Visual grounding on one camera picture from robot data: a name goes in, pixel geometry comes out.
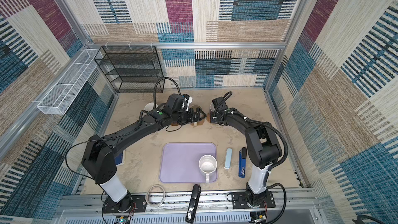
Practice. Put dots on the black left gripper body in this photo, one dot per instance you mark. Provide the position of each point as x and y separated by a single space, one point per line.
187 117

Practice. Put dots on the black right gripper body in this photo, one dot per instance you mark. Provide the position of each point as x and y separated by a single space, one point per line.
214 118

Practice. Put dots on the beige ceramic mug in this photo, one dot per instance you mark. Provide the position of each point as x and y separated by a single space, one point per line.
196 123

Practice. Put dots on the light blue mug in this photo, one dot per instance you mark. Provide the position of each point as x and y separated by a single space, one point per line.
150 107

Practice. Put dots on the white mug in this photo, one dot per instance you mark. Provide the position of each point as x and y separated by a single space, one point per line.
208 165

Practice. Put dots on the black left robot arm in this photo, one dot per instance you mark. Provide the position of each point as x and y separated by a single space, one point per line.
100 152

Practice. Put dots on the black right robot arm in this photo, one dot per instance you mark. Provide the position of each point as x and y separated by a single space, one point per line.
266 146

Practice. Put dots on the blue stapler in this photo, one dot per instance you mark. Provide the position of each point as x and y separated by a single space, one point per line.
242 162

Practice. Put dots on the lilac plastic tray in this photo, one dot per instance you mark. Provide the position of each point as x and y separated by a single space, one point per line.
180 162

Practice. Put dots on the light blue oblong case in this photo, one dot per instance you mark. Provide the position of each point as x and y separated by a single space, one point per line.
228 159

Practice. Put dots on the dark blue book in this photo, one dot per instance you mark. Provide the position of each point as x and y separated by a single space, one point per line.
120 159

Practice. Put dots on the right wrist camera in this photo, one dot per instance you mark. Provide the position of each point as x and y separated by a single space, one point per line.
219 104

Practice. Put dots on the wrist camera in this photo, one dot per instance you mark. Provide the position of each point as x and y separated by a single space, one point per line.
219 104
187 100

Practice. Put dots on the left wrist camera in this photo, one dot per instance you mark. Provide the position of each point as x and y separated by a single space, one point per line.
187 100

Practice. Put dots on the black wire mesh shelf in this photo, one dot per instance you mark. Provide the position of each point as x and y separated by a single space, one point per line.
130 68

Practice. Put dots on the white wire mesh basket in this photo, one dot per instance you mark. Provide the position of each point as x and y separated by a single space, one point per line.
61 96

